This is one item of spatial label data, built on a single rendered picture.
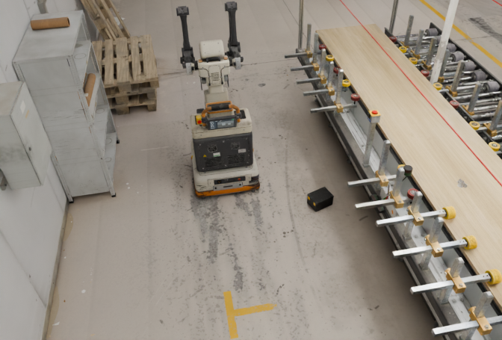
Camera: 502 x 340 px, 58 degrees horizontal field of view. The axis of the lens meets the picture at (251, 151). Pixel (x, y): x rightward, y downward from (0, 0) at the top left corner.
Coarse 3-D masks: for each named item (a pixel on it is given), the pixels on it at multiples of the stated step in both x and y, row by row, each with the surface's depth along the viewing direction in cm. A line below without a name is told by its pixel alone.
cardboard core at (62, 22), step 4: (32, 20) 385; (36, 20) 385; (40, 20) 385; (44, 20) 385; (48, 20) 385; (52, 20) 386; (56, 20) 386; (60, 20) 386; (64, 20) 387; (68, 20) 393; (32, 24) 383; (36, 24) 384; (40, 24) 384; (44, 24) 385; (48, 24) 385; (52, 24) 386; (56, 24) 386; (60, 24) 387; (64, 24) 388; (68, 24) 389; (32, 28) 385; (36, 28) 386; (40, 28) 387; (44, 28) 388
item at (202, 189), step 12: (192, 144) 468; (192, 156) 454; (228, 168) 436; (240, 168) 436; (252, 168) 435; (204, 180) 427; (252, 180) 438; (204, 192) 436; (216, 192) 438; (228, 192) 440
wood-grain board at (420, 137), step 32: (320, 32) 515; (352, 32) 512; (352, 64) 457; (384, 64) 455; (384, 96) 411; (416, 96) 410; (384, 128) 376; (416, 128) 374; (448, 128) 373; (416, 160) 344; (448, 160) 343; (448, 192) 317; (480, 192) 316; (448, 224) 295; (480, 224) 294; (480, 256) 275
